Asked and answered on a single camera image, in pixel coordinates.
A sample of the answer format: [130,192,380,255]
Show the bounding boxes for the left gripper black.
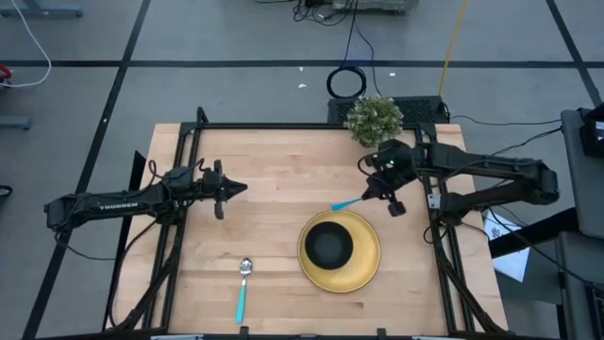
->
[201,159,248,221]

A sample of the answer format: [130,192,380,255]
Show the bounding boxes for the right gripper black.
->
[361,141,419,218]

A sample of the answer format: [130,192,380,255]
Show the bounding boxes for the teal-handled fork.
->
[330,196,364,212]

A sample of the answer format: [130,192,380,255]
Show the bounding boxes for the black bowl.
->
[304,221,354,271]

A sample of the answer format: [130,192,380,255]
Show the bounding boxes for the yellow plate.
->
[296,210,381,294]

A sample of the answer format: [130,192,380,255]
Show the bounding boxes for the teal-handled spoon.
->
[235,257,254,326]

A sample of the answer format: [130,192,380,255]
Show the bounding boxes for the small potted green plant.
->
[343,93,405,149]

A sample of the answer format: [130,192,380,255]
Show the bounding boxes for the black perforated computer case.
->
[327,95,449,127]

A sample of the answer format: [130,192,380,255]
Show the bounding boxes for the white paper sheet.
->
[480,211,532,283]

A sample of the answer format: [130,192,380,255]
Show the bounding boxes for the black beam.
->
[488,206,579,260]

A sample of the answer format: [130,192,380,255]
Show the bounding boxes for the grey equipment case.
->
[331,0,420,14]

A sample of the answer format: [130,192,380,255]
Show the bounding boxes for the black screen device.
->
[579,102,604,158]

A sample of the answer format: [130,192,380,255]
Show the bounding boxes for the short grey desk foot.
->
[0,115,32,132]

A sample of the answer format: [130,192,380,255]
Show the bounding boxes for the long grey desk foot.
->
[0,0,84,19]

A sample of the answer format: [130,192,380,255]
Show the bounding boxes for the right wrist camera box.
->
[372,144,402,177]

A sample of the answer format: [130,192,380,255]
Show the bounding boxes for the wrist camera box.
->
[372,144,402,177]
[162,165,193,189]

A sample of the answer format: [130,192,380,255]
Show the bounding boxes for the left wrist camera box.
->
[162,165,193,189]

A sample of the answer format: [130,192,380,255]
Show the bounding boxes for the black metal table frame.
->
[101,106,509,334]

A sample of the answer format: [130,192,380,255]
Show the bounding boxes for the coiled black cable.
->
[325,0,367,100]

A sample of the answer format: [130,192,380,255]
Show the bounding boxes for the thin black cable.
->
[352,18,383,98]

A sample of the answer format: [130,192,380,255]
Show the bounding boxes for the black floor cable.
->
[490,125,563,157]
[447,114,563,128]

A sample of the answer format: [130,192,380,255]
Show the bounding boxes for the yellow cable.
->
[437,0,469,98]

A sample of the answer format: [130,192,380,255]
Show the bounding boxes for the black cable bundle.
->
[292,0,354,27]

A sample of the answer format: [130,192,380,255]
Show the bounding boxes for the white cable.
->
[8,0,52,90]

